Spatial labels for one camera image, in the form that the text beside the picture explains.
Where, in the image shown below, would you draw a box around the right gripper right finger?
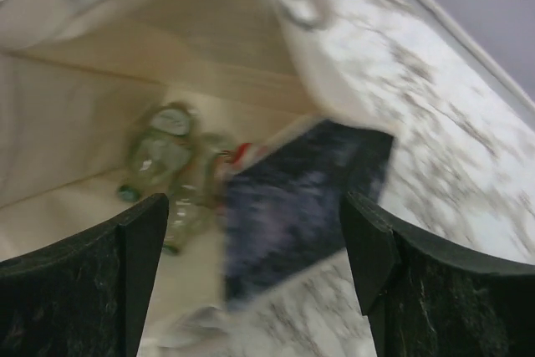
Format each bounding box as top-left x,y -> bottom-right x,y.
340,192 -> 534,356

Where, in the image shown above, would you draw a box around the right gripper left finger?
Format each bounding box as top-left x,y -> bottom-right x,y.
1,194 -> 169,356

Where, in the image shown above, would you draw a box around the clear glass bottle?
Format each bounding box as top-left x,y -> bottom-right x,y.
116,102 -> 198,203

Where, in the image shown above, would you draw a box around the beige canvas tote bag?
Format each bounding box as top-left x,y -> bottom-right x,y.
0,0 -> 398,357

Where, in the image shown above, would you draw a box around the clear glass bottle two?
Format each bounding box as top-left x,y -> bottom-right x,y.
162,132 -> 236,255

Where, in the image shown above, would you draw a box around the red cola can three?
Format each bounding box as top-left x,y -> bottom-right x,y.
215,142 -> 268,178

